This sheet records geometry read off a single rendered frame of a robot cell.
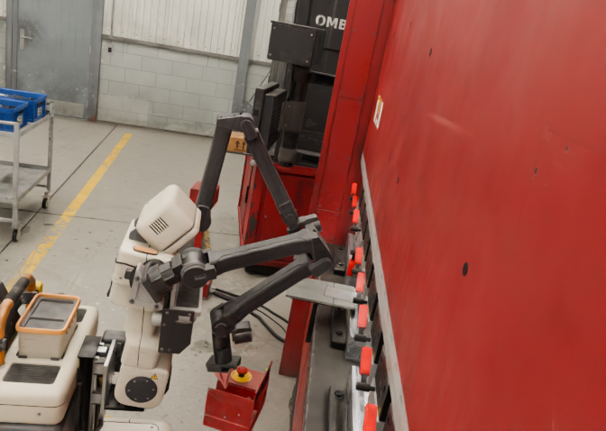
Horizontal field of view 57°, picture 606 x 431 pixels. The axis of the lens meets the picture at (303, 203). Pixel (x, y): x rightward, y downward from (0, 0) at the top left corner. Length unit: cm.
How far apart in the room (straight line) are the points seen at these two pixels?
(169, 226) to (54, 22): 751
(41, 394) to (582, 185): 166
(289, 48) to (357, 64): 38
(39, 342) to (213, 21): 725
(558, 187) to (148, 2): 849
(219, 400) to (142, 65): 741
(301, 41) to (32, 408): 204
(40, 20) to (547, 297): 887
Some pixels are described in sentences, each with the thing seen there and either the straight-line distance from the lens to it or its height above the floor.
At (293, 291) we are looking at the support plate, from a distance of 216.
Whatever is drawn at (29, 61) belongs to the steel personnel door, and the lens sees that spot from 926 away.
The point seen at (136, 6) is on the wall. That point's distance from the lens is 891.
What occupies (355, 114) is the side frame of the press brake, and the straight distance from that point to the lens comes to 287.
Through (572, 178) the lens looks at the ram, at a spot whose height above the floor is 188.
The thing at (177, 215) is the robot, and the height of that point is 135.
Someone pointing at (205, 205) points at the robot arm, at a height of 130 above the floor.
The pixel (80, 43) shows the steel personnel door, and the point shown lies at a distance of 905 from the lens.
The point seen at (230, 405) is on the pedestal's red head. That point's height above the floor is 77.
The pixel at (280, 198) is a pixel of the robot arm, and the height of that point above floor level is 135.
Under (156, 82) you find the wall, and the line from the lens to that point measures 896.
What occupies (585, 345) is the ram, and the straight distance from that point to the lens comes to 47.
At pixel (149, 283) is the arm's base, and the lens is 165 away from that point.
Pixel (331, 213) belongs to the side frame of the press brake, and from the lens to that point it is 299.
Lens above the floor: 196
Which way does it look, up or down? 18 degrees down
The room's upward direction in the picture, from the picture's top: 11 degrees clockwise
